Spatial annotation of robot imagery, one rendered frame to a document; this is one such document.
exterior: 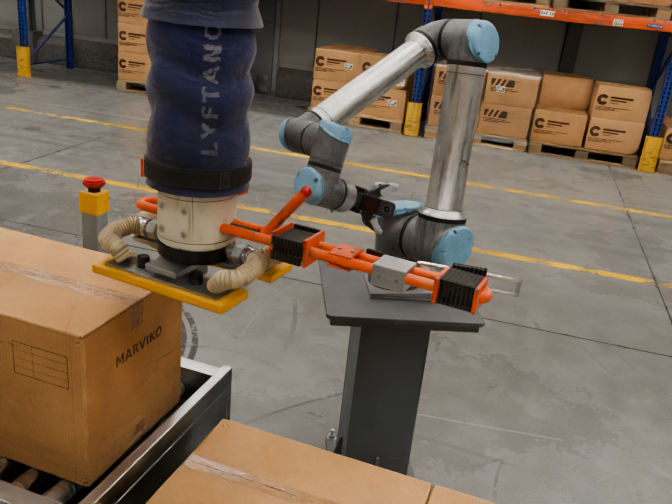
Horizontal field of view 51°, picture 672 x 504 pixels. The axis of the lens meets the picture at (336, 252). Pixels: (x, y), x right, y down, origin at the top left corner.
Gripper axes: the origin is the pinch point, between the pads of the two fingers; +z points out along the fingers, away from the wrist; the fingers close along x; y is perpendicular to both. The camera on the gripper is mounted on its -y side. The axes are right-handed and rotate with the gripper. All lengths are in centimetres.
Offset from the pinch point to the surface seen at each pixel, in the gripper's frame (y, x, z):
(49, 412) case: 13, 66, -81
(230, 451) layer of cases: -5, 71, -39
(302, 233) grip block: -24, 8, -60
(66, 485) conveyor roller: 8, 83, -74
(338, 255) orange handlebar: -36, 9, -61
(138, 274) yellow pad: 0, 28, -79
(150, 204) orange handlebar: 9, 14, -75
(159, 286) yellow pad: -7, 28, -78
